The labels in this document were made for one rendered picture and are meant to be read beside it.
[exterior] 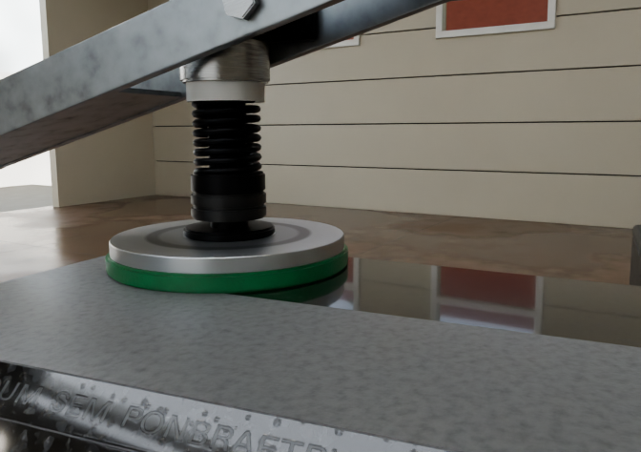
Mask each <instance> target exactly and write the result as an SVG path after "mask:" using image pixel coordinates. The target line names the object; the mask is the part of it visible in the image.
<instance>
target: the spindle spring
mask: <svg viewBox="0 0 641 452"><path fill-rule="evenodd" d="M255 102H256V101H243V100H208V101H193V102H192V106H193V107H194V108H195V109H197V110H193V111H192V116H193V117H195V118H199V119H195V120H194V121H193V122H192V124H193V126H194V127H195V128H202V129H196V130H193V132H192V134H193V136H195V137H203V138H199V139H195V140H194V141H193V145H195V146H196V147H208V146H214V145H230V144H243V143H247V145H245V146H233V147H217V148H200V149H195V150H194V151H193V153H194V155H196V156H208V155H226V154H247V155H242V156H229V157H212V158H196V159H195V160H194V164H195V165H196V166H210V165H228V164H240V163H247V165H242V166H232V167H215V168H196V169H194V173H195V174H205V175H231V174H245V173H251V172H255V171H258V170H260V169H261V166H262V165H261V164H260V163H259V162H258V161H259V160H260V159H261V154H259V153H257V152H258V151H259V150H261V145H260V144H258V143H254V142H258V141H260V140H261V136H260V135H259V134H254V133H257V132H259V131H260V129H261V126H260V125H258V124H248V123H256V122H260V120H261V118H260V116H259V115H257V114H246V115H243V116H224V117H209V118H207V115H221V114H238V113H258V112H260V109H261V107H260V106H257V105H246V106H228V107H212V108H207V106H210V105H223V104H246V103H255ZM245 123H246V126H233V127H216V128H207V126H213V125H229V124H245ZM225 134H246V135H243V136H228V137H212V138H208V135H225Z"/></svg>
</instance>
